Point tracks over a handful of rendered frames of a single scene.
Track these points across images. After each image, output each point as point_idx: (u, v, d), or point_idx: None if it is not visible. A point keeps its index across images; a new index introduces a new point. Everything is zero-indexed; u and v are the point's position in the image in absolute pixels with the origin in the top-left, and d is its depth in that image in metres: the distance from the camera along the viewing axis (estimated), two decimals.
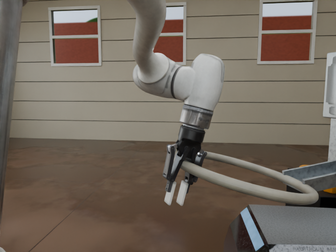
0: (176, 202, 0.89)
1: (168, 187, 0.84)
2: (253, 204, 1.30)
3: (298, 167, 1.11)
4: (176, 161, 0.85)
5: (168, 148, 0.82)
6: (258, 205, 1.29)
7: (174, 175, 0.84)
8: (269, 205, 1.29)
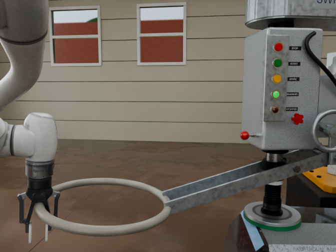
0: None
1: (25, 229, 0.99)
2: None
3: (177, 186, 1.17)
4: (29, 206, 0.99)
5: (18, 197, 0.97)
6: None
7: (27, 218, 0.98)
8: None
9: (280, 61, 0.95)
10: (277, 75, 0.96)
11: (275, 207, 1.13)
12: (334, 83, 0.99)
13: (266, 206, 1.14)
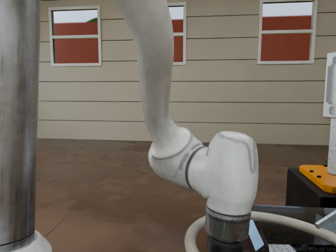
0: None
1: None
2: (253, 204, 1.30)
3: (330, 213, 0.93)
4: None
5: None
6: (258, 205, 1.29)
7: None
8: (269, 205, 1.29)
9: None
10: None
11: None
12: None
13: None
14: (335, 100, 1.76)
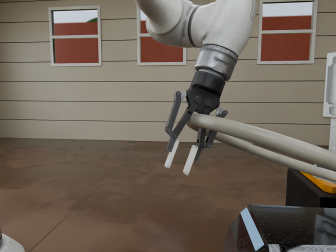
0: (183, 172, 0.69)
1: (169, 145, 0.66)
2: (253, 204, 1.30)
3: None
4: (183, 115, 0.68)
5: (174, 94, 0.67)
6: (258, 205, 1.29)
7: (177, 129, 0.66)
8: (269, 205, 1.29)
9: None
10: None
11: None
12: None
13: None
14: (335, 100, 1.76)
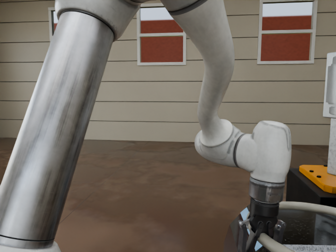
0: None
1: None
2: None
3: None
4: (250, 237, 0.80)
5: (240, 225, 0.78)
6: None
7: None
8: None
9: None
10: None
11: None
12: None
13: None
14: None
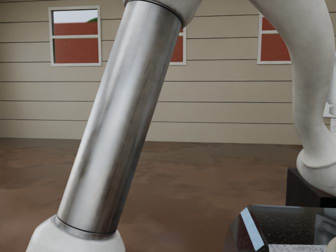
0: None
1: None
2: (253, 204, 1.30)
3: None
4: None
5: None
6: (258, 205, 1.29)
7: None
8: (269, 205, 1.29)
9: None
10: None
11: None
12: None
13: None
14: None
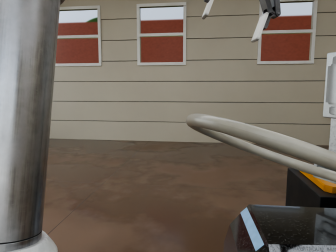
0: (251, 41, 0.71)
1: None
2: (253, 204, 1.30)
3: None
4: None
5: None
6: (258, 205, 1.29)
7: None
8: (269, 205, 1.29)
9: None
10: None
11: None
12: None
13: None
14: (335, 100, 1.76)
